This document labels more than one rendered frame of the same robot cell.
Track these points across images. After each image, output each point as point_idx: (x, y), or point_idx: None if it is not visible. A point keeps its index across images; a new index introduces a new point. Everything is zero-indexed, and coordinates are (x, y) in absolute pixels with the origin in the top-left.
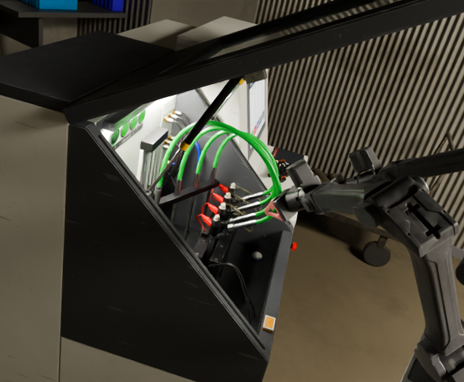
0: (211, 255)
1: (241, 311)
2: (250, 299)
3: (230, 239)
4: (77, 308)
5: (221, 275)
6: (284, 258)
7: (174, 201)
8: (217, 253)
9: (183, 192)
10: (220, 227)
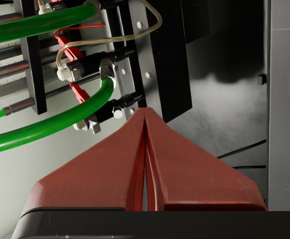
0: (147, 106)
1: (264, 110)
2: (249, 148)
3: (151, 35)
4: None
5: (210, 28)
6: None
7: (39, 75)
8: (151, 99)
9: (25, 52)
10: (113, 60)
